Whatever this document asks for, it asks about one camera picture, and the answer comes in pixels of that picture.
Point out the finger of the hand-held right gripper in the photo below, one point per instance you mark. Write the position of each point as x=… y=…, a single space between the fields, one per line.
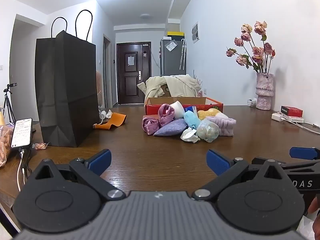
x=302 y=165
x=303 y=153

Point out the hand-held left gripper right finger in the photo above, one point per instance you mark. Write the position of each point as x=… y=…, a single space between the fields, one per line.
x=217 y=162

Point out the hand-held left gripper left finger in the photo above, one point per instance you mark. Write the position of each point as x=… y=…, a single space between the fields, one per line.
x=101 y=160

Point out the iridescent ball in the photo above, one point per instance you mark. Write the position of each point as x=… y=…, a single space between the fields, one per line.
x=208 y=131

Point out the purple fluffy headband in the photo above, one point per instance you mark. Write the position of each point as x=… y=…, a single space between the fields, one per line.
x=222 y=126

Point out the white cloth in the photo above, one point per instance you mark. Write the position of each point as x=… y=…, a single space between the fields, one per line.
x=189 y=135

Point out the white triangular sponge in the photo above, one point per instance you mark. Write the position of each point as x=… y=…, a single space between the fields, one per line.
x=223 y=115

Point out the light blue plush toy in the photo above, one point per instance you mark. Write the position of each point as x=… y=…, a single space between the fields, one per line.
x=191 y=118

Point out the pink satin scrunchie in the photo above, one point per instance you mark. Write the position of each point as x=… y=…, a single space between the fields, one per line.
x=166 y=113
x=150 y=125

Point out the white cylinder sponge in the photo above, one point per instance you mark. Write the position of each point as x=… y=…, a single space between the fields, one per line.
x=178 y=109

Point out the orange-edged cardboard box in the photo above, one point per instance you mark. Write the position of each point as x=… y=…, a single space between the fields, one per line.
x=153 y=109

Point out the person's right hand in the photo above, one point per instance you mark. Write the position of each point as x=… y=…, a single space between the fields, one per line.
x=315 y=206

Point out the white flat box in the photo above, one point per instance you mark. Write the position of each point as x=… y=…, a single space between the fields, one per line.
x=295 y=119

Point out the orange leather pouch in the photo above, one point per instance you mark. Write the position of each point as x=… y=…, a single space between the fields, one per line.
x=115 y=120

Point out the red box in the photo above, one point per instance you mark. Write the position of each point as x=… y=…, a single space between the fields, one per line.
x=291 y=110

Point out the white charger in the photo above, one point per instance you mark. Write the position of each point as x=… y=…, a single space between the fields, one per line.
x=277 y=117

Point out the lavender fabric sachet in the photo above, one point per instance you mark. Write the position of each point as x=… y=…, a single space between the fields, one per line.
x=171 y=128

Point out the blue and white packet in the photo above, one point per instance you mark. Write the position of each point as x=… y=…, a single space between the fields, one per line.
x=191 y=108

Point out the white pill bottle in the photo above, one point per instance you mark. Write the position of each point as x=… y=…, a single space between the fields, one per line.
x=252 y=102

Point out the pink textured vase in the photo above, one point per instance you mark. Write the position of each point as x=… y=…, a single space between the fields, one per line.
x=264 y=92

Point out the pink suitcase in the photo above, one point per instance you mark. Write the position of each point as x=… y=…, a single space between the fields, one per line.
x=99 y=87

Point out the black paper bag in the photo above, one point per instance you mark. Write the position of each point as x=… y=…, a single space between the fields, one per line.
x=66 y=92

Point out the dark brown entrance door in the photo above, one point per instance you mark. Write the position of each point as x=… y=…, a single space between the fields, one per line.
x=130 y=85

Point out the smartphone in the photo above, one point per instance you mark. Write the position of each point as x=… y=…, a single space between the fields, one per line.
x=22 y=133

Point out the beige coat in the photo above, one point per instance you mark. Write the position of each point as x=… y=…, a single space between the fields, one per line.
x=180 y=85

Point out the interior side door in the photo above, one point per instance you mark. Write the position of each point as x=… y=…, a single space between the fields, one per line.
x=107 y=75

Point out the brown wooden chair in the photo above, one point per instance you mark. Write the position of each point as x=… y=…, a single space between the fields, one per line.
x=163 y=91

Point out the clear snack bag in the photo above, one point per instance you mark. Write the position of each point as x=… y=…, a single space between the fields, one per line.
x=5 y=145

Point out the bunch of dried pink roses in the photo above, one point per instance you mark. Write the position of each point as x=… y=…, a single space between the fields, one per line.
x=257 y=52

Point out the grey refrigerator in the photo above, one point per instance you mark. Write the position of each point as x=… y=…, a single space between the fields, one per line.
x=171 y=60

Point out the clear umbrella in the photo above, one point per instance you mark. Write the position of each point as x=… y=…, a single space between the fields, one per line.
x=183 y=52

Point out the yellow box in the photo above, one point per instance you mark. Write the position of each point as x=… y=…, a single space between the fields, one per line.
x=175 y=34

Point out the black camera tripod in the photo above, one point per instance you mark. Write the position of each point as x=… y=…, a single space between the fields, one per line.
x=8 y=100

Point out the wall electrical panel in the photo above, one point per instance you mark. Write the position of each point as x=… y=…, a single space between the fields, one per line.
x=195 y=32

